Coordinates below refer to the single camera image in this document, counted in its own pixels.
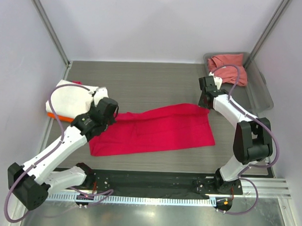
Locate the red t-shirt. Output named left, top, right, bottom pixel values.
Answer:
left=89, top=103, right=215, bottom=157

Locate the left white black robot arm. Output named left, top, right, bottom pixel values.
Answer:
left=8, top=97, right=119, bottom=211

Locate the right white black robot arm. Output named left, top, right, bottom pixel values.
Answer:
left=198, top=75, right=273, bottom=194

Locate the salmon pink t-shirt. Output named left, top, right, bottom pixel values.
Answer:
left=206, top=53, right=248, bottom=87

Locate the grey plastic tray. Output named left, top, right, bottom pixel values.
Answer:
left=203, top=52, right=274, bottom=114

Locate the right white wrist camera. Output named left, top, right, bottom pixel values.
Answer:
left=208, top=72, right=223, bottom=90

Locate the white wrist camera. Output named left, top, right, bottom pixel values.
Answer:
left=89, top=86, right=109, bottom=106
left=208, top=72, right=223, bottom=90

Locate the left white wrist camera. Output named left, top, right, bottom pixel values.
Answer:
left=89, top=86, right=109, bottom=106

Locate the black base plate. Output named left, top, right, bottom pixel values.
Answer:
left=72, top=167, right=244, bottom=202

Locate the slotted cable duct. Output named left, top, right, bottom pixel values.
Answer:
left=47, top=191, right=216, bottom=207

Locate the right aluminium corner post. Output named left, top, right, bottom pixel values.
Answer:
left=244, top=0, right=292, bottom=68

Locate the aluminium corner post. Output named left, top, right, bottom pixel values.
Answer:
left=244, top=0, right=292, bottom=68
left=31, top=0, right=70, bottom=67

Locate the left aluminium corner post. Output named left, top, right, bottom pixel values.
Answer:
left=31, top=0, right=70, bottom=67

